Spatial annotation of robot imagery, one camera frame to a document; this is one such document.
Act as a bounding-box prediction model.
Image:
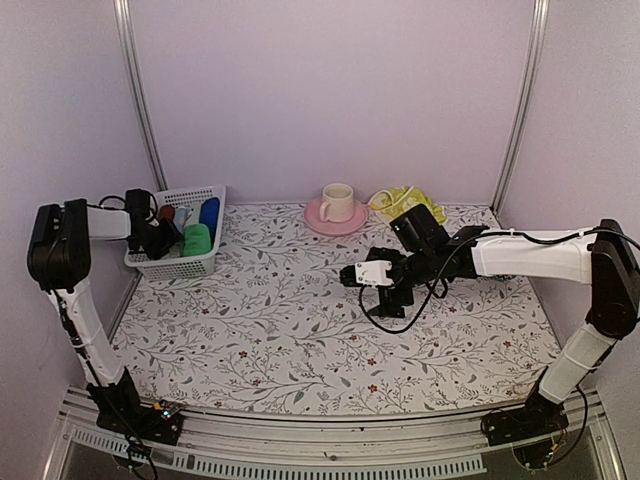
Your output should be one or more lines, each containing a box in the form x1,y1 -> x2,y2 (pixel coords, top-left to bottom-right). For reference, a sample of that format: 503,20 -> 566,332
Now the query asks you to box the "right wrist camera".
339,260 -> 394,287

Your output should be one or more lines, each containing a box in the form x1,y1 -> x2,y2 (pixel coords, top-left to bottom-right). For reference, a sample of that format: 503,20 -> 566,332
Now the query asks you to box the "front aluminium rail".
44,388 -> 627,479

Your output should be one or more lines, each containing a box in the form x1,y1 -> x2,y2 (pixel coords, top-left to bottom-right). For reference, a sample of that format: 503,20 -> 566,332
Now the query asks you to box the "left aluminium frame post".
113,0 -> 169,191

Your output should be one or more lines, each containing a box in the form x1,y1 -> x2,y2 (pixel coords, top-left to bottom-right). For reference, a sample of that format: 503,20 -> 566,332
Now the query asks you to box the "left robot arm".
27,189 -> 181,434

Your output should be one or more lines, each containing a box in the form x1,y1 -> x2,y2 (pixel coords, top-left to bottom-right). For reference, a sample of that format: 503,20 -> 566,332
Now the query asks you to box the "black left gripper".
133,215 -> 185,259

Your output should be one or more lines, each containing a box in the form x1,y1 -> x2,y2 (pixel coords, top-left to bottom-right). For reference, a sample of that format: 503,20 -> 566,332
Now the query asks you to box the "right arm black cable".
357,227 -> 601,335

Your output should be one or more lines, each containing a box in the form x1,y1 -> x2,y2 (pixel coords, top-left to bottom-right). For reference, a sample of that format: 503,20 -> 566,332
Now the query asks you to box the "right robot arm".
355,204 -> 639,436

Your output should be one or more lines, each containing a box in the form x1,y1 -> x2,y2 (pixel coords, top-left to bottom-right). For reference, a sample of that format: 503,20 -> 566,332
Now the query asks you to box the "green microfibre towel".
181,223 -> 212,257

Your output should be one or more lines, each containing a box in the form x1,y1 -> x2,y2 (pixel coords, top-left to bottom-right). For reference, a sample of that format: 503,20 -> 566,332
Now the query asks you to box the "yellow patterned towel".
368,186 -> 447,225

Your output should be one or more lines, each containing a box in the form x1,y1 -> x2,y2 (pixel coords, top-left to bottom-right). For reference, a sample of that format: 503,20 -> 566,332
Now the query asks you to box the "pale green rolled towel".
186,205 -> 200,223

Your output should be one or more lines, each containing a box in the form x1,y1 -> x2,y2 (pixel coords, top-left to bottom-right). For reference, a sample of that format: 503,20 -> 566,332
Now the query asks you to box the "light blue rolled towel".
173,206 -> 190,233

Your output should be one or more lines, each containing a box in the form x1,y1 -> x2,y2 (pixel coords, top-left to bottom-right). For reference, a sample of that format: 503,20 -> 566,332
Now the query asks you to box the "aluminium frame post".
113,0 -> 169,191
491,0 -> 550,217

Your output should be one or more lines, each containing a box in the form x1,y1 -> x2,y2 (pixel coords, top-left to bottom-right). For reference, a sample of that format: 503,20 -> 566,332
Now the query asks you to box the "right aluminium frame post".
491,0 -> 550,217

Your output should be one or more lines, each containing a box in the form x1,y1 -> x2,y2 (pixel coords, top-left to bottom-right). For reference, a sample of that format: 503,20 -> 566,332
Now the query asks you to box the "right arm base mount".
480,393 -> 569,446

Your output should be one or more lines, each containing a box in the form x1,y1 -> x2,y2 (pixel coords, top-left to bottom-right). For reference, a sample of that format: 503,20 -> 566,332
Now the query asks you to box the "dark red rolled towel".
157,205 -> 176,222

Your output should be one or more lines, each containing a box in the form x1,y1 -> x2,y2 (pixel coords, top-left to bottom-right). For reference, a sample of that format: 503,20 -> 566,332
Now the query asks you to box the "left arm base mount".
96,398 -> 184,446

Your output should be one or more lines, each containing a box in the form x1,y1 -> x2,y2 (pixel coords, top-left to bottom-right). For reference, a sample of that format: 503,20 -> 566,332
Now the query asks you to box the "cream ceramic mug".
318,183 -> 354,223

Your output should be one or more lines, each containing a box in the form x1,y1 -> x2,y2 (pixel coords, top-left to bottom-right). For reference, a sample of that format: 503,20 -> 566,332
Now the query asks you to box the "white plastic basket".
123,184 -> 227,281

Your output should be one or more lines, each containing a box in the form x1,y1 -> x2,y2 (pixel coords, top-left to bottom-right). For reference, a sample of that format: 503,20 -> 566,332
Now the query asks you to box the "pink plate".
303,197 -> 370,236

